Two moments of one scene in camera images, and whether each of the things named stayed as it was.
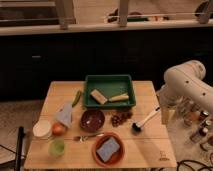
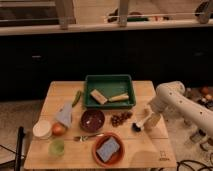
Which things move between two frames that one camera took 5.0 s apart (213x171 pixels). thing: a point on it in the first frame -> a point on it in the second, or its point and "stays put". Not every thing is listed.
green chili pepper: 77,97 stays put
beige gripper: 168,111 -> 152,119
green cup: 56,148 stays put
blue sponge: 108,149 stays put
